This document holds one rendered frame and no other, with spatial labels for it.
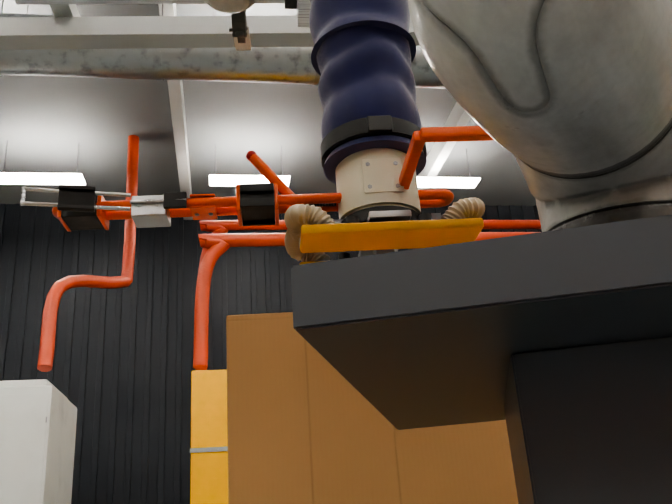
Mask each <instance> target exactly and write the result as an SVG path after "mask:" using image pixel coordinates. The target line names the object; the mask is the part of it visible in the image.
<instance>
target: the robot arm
mask: <svg viewBox="0 0 672 504"><path fill-rule="evenodd" d="M204 1H205V2H206V3H207V4H208V5H209V6H210V7H212V8H213V9H215V10H217V11H220V12H223V13H231V19H232V28H229V32H233V33H232V35H233V37H234V43H235V49H236V51H251V41H250V32H249V25H248V24H247V20H246V10H247V9H249V8H250V7H251V6H252V5H253V4H254V3H255V2H256V0H204ZM408 6H409V11H410V16H411V20H412V24H413V28H414V32H415V35H416V37H417V40H418V42H419V45H420V47H421V50H422V52H423V54H424V56H425V58H426V60H427V62H428V64H429V65H430V67H431V68H432V70H433V71H434V73H435V74H436V76H437V77H438V79H439V80H440V81H441V83H442V84H443V85H444V87H445V88H446V89H447V90H448V92H449V93H450V94H451V95H452V97H453V98H454V99H455V100H456V101H457V103H458V104H459V105H460V106H461V107H462V108H463V109H464V110H465V111H466V112H467V114H468V115H469V116H470V117H471V118H472V119H473V120H474V121H475V122H476V123H477V124H478V125H479V126H480V127H481V128H482V129H483V130H484V131H485V132H486V133H488V134H489V135H490V136H491V137H492V138H493V139H494V140H495V141H497V142H498V143H499V144H500V145H501V146H503V147H504V148H505V149H507V150H508V151H509V152H511V153H513V155H514V157H515V159H516V161H517V163H518V165H519V167H520V169H521V171H522V173H523V175H524V178H525V180H526V182H527V185H528V187H529V190H530V192H531V194H532V195H533V196H534V197H535V199H536V205H537V210H538V215H539V219H540V224H541V230H542V232H546V231H553V230H560V229H568V228H575V227H583V226H590V225H598V224H605V223H612V222H620V221H627V220H635V219H642V218H649V217H657V216H664V215H672V0H408Z"/></svg>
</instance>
